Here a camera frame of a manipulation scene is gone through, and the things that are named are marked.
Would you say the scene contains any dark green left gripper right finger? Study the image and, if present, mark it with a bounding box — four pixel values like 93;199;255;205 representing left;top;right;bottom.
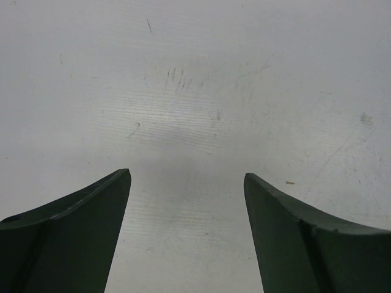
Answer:
244;173;390;292

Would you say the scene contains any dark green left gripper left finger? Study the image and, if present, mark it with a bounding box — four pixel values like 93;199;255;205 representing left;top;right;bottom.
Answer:
1;168;131;292

